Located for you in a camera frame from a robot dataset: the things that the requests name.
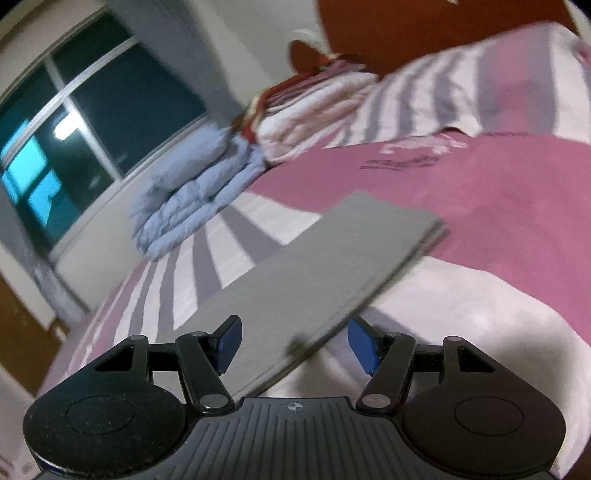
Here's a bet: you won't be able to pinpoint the folded white quilt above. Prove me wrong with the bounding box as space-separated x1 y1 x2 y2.
256 69 385 164

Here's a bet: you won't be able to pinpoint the folded red blanket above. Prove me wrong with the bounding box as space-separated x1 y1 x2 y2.
238 54 370 144

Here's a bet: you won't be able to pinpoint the brown wooden door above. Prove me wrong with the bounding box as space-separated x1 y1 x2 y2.
0 274 71 398

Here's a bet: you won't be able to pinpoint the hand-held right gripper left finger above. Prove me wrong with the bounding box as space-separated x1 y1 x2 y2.
92 315 243 412

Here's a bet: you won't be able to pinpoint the window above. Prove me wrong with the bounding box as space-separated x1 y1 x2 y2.
0 7 209 245

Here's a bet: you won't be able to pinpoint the pink striped bed cover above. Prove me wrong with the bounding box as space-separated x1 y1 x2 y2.
37 21 591 480

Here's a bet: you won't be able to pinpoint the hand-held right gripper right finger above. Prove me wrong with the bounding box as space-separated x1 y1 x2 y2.
346 316 498 412

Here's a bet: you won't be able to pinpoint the grey pants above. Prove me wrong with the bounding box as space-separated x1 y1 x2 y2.
173 191 448 398

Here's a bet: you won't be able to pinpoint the grey curtain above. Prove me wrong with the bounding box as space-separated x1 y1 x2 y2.
0 185 90 326
107 0 237 125

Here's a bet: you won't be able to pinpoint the folded light blue duvet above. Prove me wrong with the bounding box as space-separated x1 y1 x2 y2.
129 124 269 259

